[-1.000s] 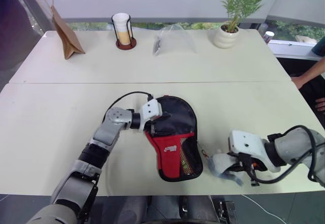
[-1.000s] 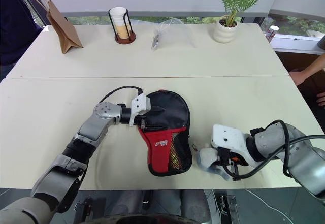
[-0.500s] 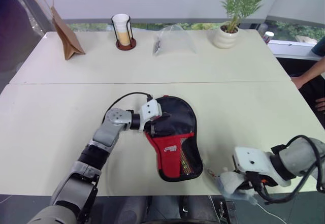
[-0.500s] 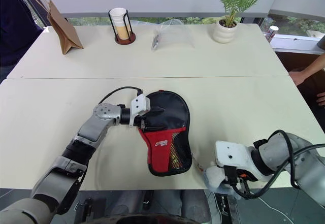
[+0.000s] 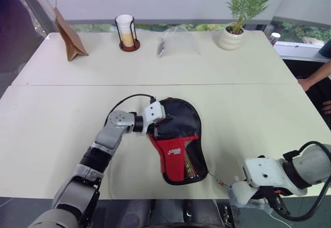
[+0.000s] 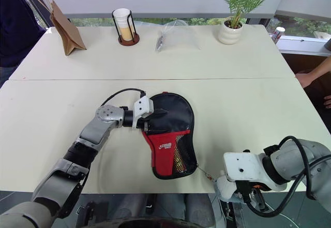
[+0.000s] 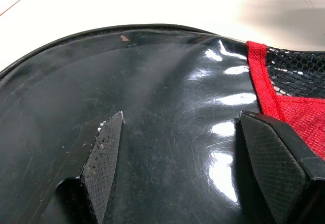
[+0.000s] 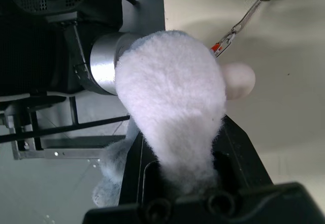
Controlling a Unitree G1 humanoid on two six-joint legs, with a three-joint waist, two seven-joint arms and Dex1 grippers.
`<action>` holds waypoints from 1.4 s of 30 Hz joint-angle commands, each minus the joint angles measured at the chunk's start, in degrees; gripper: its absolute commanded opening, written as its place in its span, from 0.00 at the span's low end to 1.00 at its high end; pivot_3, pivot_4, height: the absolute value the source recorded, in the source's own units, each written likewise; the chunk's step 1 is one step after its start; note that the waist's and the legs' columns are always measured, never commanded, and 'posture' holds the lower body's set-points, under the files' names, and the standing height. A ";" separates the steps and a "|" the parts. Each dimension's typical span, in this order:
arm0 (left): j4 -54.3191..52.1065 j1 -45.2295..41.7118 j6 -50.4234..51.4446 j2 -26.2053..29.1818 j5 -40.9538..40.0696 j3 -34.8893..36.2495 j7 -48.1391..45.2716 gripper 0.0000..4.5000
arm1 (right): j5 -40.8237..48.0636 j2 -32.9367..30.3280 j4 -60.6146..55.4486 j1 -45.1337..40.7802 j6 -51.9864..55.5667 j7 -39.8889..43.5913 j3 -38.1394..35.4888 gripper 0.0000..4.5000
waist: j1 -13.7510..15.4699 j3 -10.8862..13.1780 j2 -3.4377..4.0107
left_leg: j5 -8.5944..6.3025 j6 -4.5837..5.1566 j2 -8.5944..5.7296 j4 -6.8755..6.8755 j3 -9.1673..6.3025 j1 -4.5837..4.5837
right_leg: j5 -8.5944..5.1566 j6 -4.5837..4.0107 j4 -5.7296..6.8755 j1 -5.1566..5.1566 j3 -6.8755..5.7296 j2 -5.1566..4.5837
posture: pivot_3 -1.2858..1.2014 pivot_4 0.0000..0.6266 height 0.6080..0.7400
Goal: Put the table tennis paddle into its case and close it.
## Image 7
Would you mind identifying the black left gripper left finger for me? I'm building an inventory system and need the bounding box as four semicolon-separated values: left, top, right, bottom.
56;111;124;224

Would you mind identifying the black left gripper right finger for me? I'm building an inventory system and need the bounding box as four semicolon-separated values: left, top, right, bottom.
238;110;325;224

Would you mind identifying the black red paddle case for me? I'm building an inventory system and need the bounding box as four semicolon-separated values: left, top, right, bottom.
0;23;325;224

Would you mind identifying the black rubber table tennis paddle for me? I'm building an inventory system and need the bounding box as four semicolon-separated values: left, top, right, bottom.
0;42;258;224

